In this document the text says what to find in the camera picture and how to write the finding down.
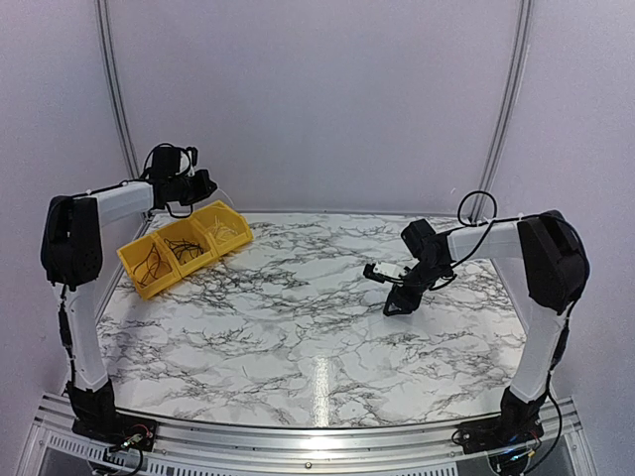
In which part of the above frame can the yellow plastic bin right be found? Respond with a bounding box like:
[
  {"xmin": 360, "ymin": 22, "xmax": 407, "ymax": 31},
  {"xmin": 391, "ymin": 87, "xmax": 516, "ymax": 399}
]
[{"xmin": 192, "ymin": 200, "xmax": 253, "ymax": 256}]

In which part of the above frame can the yellow plastic bin middle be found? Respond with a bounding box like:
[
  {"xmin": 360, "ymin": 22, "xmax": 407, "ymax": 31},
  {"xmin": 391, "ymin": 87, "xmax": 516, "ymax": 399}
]
[{"xmin": 155, "ymin": 219, "xmax": 218, "ymax": 278}]

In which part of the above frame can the aluminium corner post left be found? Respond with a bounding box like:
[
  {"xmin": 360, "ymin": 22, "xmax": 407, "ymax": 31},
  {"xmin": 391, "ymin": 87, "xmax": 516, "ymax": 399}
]
[{"xmin": 94, "ymin": 0, "xmax": 153, "ymax": 219}]

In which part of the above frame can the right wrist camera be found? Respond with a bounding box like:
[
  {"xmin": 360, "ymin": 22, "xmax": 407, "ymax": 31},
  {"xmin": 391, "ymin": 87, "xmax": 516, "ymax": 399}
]
[{"xmin": 363, "ymin": 262, "xmax": 410, "ymax": 284}]

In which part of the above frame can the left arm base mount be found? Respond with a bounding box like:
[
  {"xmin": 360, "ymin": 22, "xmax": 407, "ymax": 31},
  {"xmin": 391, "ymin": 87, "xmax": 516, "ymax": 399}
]
[{"xmin": 65, "ymin": 381, "xmax": 158, "ymax": 451}]

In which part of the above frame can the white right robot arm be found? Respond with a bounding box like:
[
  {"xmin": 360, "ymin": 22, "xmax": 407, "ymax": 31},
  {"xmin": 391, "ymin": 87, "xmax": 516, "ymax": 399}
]
[{"xmin": 363, "ymin": 210, "xmax": 590, "ymax": 405}]

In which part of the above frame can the aluminium corner post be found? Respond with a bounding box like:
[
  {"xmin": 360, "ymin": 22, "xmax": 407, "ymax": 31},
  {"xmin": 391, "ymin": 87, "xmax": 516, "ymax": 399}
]
[
  {"xmin": 478, "ymin": 0, "xmax": 535, "ymax": 193},
  {"xmin": 94, "ymin": 0, "xmax": 153, "ymax": 219}
]

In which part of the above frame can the aluminium corner post right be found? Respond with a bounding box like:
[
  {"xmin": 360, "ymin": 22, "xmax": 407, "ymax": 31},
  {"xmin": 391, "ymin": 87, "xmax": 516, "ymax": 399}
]
[{"xmin": 478, "ymin": 0, "xmax": 535, "ymax": 193}]

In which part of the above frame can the black wire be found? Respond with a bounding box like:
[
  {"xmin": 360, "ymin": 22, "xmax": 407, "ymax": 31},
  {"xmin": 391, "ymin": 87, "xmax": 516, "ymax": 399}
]
[{"xmin": 163, "ymin": 237, "xmax": 207, "ymax": 263}]

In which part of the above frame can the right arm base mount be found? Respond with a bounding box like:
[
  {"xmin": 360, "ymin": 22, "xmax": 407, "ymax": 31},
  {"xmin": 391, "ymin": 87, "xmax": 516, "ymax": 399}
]
[{"xmin": 450, "ymin": 388, "xmax": 547, "ymax": 454}]

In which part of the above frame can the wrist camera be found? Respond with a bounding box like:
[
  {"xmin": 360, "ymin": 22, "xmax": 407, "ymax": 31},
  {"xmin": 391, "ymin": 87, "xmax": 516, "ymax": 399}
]
[
  {"xmin": 180, "ymin": 146, "xmax": 198, "ymax": 177},
  {"xmin": 363, "ymin": 262, "xmax": 410, "ymax": 284}
]

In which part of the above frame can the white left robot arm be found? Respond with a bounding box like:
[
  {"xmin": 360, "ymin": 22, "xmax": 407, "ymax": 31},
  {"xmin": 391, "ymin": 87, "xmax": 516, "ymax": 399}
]
[{"xmin": 41, "ymin": 143, "xmax": 217, "ymax": 441}]

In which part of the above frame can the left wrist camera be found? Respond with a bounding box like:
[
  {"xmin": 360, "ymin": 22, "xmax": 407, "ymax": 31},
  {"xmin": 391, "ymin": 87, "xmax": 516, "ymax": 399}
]
[{"xmin": 180, "ymin": 146, "xmax": 198, "ymax": 177}]

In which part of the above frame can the aluminium front rail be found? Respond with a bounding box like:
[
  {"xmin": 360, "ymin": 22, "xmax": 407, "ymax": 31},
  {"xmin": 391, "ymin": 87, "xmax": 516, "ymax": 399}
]
[{"xmin": 15, "ymin": 394, "xmax": 598, "ymax": 475}]

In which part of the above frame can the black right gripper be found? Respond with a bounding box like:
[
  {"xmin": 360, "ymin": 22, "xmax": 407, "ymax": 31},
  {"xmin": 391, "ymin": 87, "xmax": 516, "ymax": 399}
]
[{"xmin": 383, "ymin": 260, "xmax": 449, "ymax": 316}]

